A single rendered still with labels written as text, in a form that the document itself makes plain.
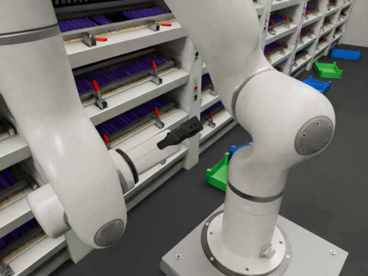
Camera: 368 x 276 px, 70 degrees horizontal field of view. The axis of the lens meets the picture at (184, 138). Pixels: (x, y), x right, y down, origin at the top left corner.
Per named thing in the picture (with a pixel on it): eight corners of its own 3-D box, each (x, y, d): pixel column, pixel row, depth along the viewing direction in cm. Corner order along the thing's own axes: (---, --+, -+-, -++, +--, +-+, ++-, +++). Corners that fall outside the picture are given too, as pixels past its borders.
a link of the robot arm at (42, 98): (93, 29, 26) (142, 233, 42) (45, 20, 37) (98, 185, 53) (-11, 49, 21) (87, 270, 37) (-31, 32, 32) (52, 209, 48)
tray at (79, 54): (187, 35, 108) (193, 11, 102) (44, 76, 69) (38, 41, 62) (152, 16, 115) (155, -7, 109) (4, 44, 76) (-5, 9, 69)
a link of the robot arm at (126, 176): (118, 196, 52) (130, 188, 54) (128, 194, 45) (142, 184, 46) (95, 160, 52) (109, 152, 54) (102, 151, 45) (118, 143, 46)
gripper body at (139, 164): (125, 188, 54) (167, 161, 59) (138, 184, 45) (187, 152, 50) (105, 156, 54) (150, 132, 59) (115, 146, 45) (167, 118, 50)
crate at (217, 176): (275, 185, 136) (279, 173, 132) (258, 209, 123) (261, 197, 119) (225, 162, 152) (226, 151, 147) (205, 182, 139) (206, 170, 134)
